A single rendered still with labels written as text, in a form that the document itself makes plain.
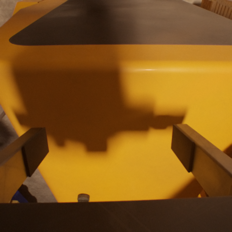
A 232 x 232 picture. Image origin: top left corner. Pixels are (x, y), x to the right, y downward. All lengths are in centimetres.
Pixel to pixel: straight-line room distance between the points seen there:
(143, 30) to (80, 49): 11
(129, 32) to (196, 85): 13
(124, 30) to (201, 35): 11
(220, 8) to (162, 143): 67
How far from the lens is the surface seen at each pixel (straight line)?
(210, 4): 93
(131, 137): 22
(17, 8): 79
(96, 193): 36
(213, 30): 31
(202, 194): 91
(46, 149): 17
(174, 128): 16
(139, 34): 25
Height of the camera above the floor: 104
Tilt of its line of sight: 49 degrees down
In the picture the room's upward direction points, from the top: 179 degrees counter-clockwise
